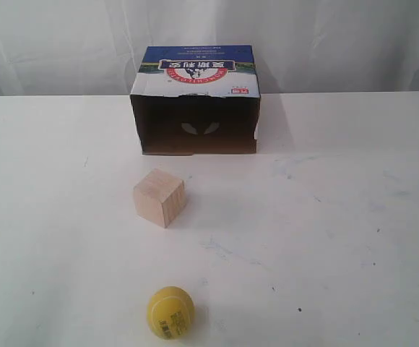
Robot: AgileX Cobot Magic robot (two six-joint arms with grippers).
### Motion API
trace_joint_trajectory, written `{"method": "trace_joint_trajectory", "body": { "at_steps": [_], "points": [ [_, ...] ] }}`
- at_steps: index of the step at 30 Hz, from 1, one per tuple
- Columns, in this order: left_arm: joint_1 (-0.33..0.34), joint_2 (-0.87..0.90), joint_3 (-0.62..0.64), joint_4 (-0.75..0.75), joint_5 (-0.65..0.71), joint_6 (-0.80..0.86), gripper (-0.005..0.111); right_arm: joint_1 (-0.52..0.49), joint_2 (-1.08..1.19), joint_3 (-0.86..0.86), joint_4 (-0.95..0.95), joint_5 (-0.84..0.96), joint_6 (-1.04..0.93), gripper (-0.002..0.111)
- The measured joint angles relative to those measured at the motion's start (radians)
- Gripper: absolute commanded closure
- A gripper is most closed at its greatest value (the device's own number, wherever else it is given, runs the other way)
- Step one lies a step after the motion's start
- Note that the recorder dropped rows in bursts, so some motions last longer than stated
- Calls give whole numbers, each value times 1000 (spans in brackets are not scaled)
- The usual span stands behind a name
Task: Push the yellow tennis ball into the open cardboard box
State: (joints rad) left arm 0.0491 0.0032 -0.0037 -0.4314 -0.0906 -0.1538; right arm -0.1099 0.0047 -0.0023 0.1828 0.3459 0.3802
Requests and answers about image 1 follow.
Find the yellow tennis ball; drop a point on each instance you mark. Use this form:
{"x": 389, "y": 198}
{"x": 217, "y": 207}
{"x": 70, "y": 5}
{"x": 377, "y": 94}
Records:
{"x": 170, "y": 307}

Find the light wooden cube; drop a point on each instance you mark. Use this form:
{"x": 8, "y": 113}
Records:
{"x": 160, "y": 197}

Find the blue white cardboard box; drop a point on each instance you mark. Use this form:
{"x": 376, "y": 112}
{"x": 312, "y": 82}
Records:
{"x": 191, "y": 100}

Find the white backdrop curtain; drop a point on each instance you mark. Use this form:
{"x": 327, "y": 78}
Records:
{"x": 96, "y": 47}

